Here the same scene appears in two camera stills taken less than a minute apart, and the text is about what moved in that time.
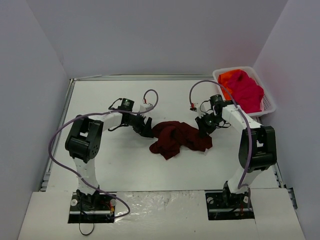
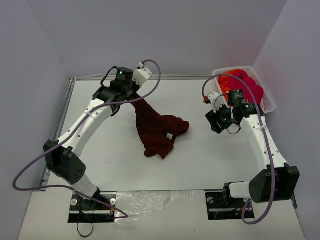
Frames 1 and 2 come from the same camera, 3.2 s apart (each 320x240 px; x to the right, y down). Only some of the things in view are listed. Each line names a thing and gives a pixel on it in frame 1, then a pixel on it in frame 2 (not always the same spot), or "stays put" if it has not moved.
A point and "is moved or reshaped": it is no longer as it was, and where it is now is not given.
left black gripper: [139, 124] -> [131, 92]
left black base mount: [98, 208] stays put
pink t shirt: [247, 94] stays put
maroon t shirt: [171, 135] is moved or reshaped
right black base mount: [222, 206] stays put
